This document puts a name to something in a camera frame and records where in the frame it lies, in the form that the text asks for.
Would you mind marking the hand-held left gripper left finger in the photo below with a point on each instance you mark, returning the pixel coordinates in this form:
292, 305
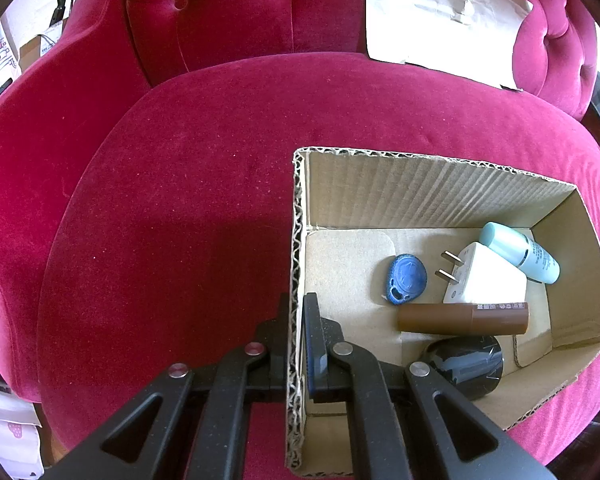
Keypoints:
280, 360

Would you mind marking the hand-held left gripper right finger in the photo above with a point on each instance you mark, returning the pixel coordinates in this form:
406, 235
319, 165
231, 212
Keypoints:
312, 355

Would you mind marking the blue key fob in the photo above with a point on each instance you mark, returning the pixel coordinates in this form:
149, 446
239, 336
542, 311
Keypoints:
405, 277

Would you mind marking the brown tube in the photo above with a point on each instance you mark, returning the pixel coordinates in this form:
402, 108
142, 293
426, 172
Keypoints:
455, 317

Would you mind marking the black round device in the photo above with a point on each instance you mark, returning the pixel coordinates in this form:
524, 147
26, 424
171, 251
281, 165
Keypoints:
472, 365

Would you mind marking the white charger plug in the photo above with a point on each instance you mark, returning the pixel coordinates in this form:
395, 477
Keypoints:
490, 275

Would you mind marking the light blue bottle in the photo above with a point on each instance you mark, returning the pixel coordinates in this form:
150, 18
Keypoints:
522, 252

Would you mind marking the red velvet sofa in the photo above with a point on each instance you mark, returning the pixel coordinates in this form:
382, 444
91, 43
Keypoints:
180, 185

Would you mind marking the white bag with pink print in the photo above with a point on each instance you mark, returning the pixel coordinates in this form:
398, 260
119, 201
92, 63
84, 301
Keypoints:
7, 430

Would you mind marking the white cardboard sheet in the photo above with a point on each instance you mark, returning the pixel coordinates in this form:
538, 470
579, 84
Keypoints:
430, 25

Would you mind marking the small brown cardboard box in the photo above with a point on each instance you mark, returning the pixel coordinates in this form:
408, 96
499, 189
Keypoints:
37, 52

